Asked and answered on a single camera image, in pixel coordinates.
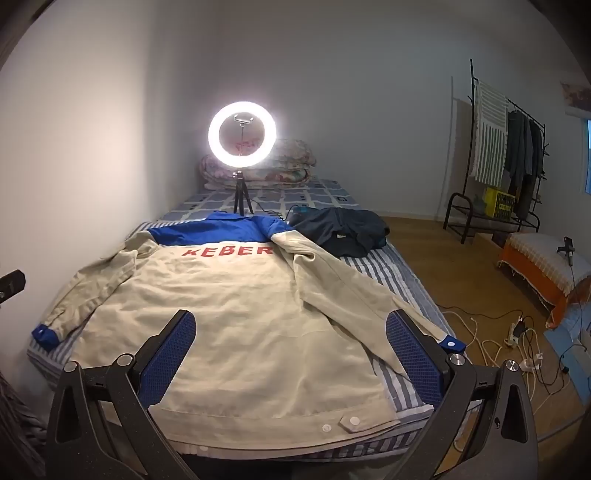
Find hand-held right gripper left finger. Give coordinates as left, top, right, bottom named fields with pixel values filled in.
left=45, top=309, right=199, bottom=480

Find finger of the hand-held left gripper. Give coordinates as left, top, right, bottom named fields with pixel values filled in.
left=0, top=270, right=26, bottom=304

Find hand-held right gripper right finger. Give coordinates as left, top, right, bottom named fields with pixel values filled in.
left=385, top=308, right=541, bottom=480

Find beige and blue jacket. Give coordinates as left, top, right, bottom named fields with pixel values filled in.
left=31, top=210, right=465, bottom=450

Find dark hanging clothes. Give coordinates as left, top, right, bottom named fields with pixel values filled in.
left=504, top=110, right=546, bottom=220

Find black clothes rack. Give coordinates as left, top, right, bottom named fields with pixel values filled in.
left=443, top=59, right=550, bottom=244

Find bed with striped sheet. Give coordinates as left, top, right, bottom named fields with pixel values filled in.
left=27, top=178, right=467, bottom=462

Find white power strip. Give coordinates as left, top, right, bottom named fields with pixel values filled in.
left=505, top=318, right=527, bottom=348

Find person's striped garment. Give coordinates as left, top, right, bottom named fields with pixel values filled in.
left=0, top=371, right=47, bottom=480

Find dark blue fleece jacket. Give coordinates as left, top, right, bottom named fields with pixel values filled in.
left=288, top=208, right=391, bottom=258

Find orange bench with white cover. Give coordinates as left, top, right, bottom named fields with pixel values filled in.
left=496, top=232, right=591, bottom=328

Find light blue mat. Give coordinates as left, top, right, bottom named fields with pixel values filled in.
left=544, top=302, right=591, bottom=370

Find black tripod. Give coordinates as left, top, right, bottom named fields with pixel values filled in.
left=232, top=170, right=254, bottom=215

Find yellow crate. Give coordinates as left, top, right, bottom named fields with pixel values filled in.
left=482, top=187, right=516, bottom=217

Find black handheld device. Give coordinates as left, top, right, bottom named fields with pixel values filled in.
left=557, top=236, right=578, bottom=267

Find folded floral quilt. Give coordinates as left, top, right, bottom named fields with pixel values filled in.
left=199, top=138, right=318, bottom=190

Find green striped towel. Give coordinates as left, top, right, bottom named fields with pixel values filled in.
left=470, top=79, right=509, bottom=184

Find window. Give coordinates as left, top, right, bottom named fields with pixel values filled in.
left=583, top=117, right=591, bottom=195

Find black cable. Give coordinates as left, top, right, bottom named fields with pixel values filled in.
left=252, top=203, right=296, bottom=219

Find ring light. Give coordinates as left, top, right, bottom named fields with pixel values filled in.
left=208, top=100, right=279, bottom=168

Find wall poster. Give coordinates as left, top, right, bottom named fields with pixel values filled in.
left=560, top=82, right=591, bottom=112

